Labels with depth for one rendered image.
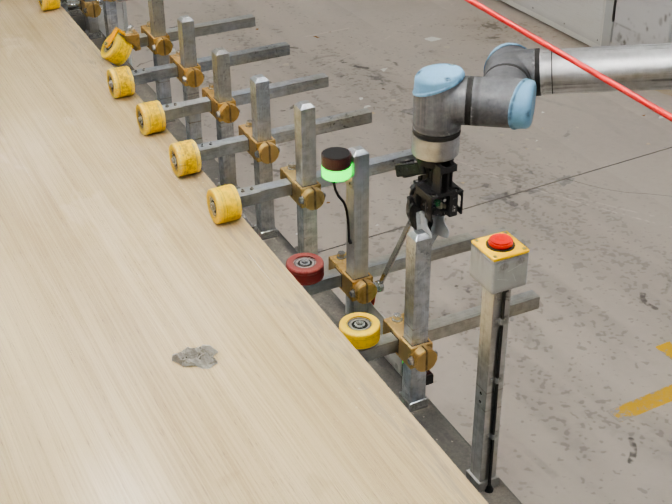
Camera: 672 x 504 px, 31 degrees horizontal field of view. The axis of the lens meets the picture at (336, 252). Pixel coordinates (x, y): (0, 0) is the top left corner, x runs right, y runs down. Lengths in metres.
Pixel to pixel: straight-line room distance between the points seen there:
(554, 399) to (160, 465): 1.83
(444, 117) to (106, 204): 0.93
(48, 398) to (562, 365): 1.97
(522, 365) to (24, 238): 1.70
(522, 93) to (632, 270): 2.16
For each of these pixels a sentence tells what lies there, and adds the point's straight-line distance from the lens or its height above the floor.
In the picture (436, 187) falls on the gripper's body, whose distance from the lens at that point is 2.25.
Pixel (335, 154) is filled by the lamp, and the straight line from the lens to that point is 2.35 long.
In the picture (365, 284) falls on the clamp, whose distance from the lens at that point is 2.49.
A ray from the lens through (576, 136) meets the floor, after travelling 5.15.
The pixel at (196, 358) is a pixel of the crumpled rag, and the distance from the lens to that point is 2.23.
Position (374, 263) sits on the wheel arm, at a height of 0.86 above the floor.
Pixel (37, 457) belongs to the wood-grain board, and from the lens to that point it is 2.08.
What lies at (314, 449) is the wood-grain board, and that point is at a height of 0.90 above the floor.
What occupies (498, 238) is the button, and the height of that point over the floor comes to 1.23.
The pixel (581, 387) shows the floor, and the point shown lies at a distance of 3.68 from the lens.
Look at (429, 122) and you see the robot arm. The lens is 2.18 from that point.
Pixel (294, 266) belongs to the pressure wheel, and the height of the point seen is 0.91.
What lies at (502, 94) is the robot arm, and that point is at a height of 1.36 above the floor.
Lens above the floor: 2.24
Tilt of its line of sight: 32 degrees down
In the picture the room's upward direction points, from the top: straight up
